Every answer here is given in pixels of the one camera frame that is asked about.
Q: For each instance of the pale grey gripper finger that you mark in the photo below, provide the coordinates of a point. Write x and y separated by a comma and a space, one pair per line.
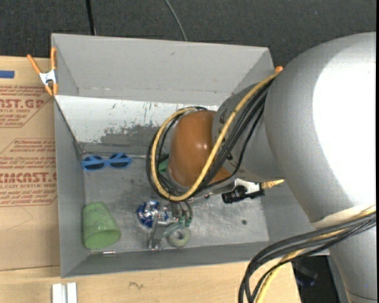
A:
155, 235

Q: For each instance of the blue and white crumpled ball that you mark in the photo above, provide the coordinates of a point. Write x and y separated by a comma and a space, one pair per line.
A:
145, 215

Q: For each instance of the green object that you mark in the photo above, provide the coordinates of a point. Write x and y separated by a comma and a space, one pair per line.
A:
163, 166

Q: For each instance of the green plastic cup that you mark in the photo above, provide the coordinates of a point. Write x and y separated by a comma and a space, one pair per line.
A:
98, 226

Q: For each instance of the blue sunglasses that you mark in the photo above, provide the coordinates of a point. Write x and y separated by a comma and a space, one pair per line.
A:
96, 163

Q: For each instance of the brown cardboard board, red print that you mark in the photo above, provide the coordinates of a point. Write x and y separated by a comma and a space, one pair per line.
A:
22, 219

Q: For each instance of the grey metal bin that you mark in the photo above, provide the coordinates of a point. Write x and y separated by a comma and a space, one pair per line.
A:
126, 71

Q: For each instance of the black cylinder on white bracket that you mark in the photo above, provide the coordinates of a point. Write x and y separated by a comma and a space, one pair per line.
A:
235, 196

